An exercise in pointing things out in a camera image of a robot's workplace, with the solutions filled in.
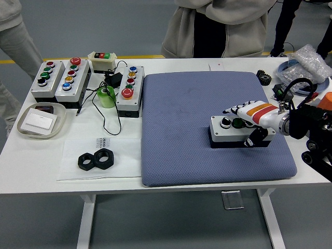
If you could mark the metal bracket under table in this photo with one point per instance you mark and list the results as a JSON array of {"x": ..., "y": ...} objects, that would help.
[{"x": 233, "y": 199}]

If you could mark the green tape roll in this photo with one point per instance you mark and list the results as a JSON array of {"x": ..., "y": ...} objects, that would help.
[{"x": 106, "y": 99}]

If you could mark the dark brown small block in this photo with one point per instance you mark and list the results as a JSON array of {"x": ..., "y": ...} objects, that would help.
[{"x": 44, "y": 108}]

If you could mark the cream three-button switch box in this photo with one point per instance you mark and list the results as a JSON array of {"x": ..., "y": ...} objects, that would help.
[{"x": 102, "y": 62}]

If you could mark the clear plastic bag sheet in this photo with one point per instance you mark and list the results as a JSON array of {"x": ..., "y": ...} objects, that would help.
[{"x": 124, "y": 160}]

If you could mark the blue round plate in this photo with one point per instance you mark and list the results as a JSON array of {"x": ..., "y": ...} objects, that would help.
[{"x": 324, "y": 86}]

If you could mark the white oval tray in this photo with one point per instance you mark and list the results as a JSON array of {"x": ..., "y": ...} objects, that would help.
[{"x": 61, "y": 116}]

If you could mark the grey four-button box with selector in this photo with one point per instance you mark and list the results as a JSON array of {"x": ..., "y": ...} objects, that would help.
[{"x": 225, "y": 133}]

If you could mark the small black hex nut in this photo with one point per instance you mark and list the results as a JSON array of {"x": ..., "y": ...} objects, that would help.
[{"x": 82, "y": 162}]

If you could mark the large black hex nut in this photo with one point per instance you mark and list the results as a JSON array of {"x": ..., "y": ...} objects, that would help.
[{"x": 109, "y": 159}]

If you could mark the grey four-button control box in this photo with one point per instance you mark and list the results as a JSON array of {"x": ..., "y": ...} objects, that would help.
[{"x": 52, "y": 77}]

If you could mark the wide grey five-button control box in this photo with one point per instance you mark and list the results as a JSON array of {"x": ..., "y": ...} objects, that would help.
[{"x": 77, "y": 83}]

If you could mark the orange cylinder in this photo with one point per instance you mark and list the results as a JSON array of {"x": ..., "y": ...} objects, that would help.
[{"x": 327, "y": 101}]

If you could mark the white wall switch plate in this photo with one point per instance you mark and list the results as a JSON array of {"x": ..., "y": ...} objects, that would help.
[{"x": 39, "y": 121}]

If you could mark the person in light trousers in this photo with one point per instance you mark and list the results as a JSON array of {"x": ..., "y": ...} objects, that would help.
[{"x": 15, "y": 52}]

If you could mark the narrow grey five-button control box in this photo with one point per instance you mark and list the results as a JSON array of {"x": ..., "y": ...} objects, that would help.
[{"x": 136, "y": 90}]

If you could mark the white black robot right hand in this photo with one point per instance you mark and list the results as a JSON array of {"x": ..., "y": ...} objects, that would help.
[{"x": 262, "y": 114}]

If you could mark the blue-grey quilted mat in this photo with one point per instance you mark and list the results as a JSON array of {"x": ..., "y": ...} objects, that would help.
[{"x": 181, "y": 129}]

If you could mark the black electronic module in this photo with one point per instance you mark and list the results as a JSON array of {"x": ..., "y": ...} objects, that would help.
[{"x": 278, "y": 90}]

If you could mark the black power adapter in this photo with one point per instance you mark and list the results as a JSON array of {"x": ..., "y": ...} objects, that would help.
[{"x": 112, "y": 80}]

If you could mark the small red clip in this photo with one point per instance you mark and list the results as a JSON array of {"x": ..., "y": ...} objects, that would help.
[{"x": 314, "y": 96}]

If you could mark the black gear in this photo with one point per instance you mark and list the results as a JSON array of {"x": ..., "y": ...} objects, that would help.
[{"x": 264, "y": 78}]

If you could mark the clear bag of washers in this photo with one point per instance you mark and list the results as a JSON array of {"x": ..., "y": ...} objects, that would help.
[{"x": 310, "y": 64}]

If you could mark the white table leg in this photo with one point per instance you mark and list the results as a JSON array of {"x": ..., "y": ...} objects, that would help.
[
  {"x": 271, "y": 220},
  {"x": 86, "y": 220}
]

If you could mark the person in dark trousers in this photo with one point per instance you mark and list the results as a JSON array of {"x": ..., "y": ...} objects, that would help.
[{"x": 285, "y": 26}]

